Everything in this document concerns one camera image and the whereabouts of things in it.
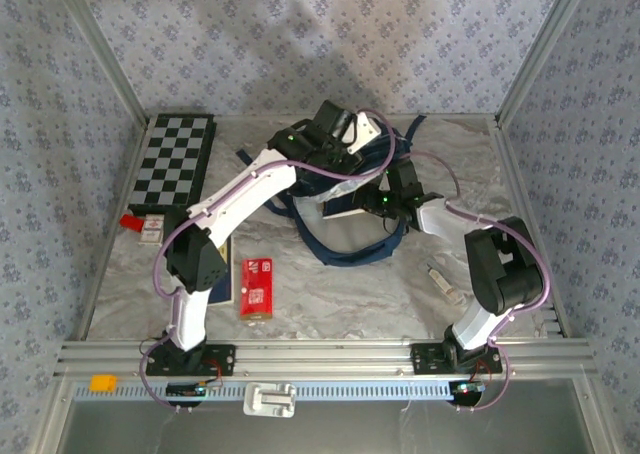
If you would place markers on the navy blue student backpack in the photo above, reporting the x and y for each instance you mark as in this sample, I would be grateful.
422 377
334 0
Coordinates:
345 249

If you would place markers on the large navy book yellow label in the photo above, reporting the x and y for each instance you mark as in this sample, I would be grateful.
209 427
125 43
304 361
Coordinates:
227 274

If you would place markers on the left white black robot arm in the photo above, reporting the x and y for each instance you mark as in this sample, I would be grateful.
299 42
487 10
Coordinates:
240 199

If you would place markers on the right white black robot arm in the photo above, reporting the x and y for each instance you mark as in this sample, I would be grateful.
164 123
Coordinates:
500 274

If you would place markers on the clear plastic tube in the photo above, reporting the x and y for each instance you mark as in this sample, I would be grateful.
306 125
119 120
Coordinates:
445 284

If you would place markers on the black grey chessboard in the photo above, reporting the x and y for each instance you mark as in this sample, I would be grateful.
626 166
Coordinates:
170 164

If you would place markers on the white red playing card box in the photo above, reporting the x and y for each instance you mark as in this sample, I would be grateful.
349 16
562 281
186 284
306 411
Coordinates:
152 229

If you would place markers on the right small circuit board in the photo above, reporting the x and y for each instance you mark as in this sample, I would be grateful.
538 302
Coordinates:
467 389

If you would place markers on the small circuit board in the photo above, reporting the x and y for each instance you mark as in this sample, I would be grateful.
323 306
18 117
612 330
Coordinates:
185 389
467 389

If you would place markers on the grey metal panel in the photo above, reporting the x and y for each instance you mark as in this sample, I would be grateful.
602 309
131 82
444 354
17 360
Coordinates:
350 434

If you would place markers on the left small circuit board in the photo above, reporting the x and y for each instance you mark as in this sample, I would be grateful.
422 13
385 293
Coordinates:
185 389

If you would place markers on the orange plastic block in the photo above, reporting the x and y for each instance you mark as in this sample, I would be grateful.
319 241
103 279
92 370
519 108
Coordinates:
103 383

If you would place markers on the aluminium side rail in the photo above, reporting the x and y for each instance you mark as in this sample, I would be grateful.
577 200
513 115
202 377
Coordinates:
121 199
520 174

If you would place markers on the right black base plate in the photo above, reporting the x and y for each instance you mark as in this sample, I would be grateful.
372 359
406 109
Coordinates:
425 359

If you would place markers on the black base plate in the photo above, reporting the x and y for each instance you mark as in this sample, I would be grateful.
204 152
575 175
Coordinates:
220 361
425 359

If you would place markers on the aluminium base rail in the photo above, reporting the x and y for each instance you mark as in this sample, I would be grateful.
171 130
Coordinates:
325 359

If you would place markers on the aluminium frame post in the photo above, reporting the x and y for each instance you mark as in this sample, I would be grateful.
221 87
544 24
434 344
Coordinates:
545 49
100 49

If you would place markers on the white plastic bracket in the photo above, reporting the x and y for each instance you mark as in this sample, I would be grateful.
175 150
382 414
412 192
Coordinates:
270 399

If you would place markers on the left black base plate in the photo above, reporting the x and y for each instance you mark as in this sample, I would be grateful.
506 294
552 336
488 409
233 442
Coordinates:
220 361

